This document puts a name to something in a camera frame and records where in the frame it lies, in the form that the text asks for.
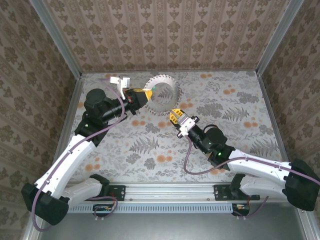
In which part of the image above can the floral patterned table cover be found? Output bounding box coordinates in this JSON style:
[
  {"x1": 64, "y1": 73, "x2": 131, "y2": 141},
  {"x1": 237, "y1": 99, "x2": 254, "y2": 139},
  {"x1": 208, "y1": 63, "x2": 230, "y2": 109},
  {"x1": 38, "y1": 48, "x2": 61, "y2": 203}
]
[{"x1": 61, "y1": 71, "x2": 293, "y2": 185}]

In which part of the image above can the black connector box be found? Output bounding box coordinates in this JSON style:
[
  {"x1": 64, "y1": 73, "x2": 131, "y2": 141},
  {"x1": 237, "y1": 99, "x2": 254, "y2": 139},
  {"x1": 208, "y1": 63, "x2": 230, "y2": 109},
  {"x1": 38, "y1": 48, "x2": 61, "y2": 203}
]
[
  {"x1": 231, "y1": 202, "x2": 251, "y2": 217},
  {"x1": 92, "y1": 203, "x2": 114, "y2": 218}
]

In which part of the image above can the grey metal sheet panel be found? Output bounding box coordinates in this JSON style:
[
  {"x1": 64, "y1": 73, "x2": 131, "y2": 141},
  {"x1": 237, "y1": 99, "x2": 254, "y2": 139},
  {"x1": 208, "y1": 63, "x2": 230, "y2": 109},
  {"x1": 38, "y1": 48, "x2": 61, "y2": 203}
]
[{"x1": 37, "y1": 211, "x2": 310, "y2": 240}]

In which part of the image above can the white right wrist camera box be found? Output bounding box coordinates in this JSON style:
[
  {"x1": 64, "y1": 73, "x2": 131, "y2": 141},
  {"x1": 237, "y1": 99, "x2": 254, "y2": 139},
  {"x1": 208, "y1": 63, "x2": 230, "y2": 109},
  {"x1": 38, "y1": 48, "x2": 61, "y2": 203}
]
[{"x1": 176, "y1": 115, "x2": 200, "y2": 139}]

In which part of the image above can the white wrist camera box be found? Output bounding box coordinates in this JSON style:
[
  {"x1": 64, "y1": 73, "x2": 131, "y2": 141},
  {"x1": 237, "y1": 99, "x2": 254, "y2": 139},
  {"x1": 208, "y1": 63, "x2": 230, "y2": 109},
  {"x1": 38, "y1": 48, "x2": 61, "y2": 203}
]
[
  {"x1": 176, "y1": 115, "x2": 200, "y2": 139},
  {"x1": 109, "y1": 76, "x2": 131, "y2": 99}
]

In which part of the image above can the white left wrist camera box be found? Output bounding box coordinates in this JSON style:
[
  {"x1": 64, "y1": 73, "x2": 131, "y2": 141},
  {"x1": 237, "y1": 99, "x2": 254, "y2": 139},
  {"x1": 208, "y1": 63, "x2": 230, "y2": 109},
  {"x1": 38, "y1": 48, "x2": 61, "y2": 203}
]
[{"x1": 109, "y1": 76, "x2": 131, "y2": 99}]

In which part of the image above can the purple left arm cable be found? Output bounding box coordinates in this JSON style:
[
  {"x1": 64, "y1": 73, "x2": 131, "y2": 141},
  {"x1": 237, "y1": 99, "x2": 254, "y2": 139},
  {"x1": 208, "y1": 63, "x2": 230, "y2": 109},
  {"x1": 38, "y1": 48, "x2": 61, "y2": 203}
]
[{"x1": 31, "y1": 77, "x2": 128, "y2": 232}]

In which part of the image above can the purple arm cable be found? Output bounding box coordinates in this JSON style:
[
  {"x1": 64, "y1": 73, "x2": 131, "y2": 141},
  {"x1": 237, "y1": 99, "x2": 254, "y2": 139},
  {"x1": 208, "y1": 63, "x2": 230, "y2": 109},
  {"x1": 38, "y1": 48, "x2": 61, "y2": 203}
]
[
  {"x1": 183, "y1": 136, "x2": 320, "y2": 221},
  {"x1": 31, "y1": 77, "x2": 128, "y2": 232}
]

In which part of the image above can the aluminium table side rail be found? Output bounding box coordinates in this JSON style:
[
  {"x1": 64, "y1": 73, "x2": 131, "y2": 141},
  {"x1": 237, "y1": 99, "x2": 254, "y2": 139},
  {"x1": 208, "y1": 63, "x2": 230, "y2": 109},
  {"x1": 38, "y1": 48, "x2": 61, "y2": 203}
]
[
  {"x1": 23, "y1": 73, "x2": 86, "y2": 240},
  {"x1": 257, "y1": 72, "x2": 316, "y2": 240}
]

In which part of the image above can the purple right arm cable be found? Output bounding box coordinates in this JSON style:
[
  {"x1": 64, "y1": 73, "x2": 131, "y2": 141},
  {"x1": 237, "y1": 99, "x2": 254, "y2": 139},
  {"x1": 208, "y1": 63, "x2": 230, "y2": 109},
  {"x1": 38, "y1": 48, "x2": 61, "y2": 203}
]
[{"x1": 183, "y1": 136, "x2": 320, "y2": 221}]

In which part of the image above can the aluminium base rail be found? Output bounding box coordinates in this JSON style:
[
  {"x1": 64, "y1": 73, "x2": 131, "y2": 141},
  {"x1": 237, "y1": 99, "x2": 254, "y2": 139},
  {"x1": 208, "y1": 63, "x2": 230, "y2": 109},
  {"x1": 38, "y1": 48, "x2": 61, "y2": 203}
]
[{"x1": 67, "y1": 183, "x2": 288, "y2": 204}]

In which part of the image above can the white slotted cable duct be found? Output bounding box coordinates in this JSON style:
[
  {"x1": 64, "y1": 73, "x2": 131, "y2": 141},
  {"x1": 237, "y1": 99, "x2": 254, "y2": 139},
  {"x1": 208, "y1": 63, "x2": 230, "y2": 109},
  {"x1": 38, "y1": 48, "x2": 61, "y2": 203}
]
[{"x1": 66, "y1": 201, "x2": 237, "y2": 214}]

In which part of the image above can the aluminium frame post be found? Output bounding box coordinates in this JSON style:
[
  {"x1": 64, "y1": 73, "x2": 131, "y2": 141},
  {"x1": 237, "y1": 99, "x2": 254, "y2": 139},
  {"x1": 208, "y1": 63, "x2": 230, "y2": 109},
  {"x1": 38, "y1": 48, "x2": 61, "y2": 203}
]
[
  {"x1": 256, "y1": 0, "x2": 306, "y2": 75},
  {"x1": 29, "y1": 0, "x2": 83, "y2": 79}
]

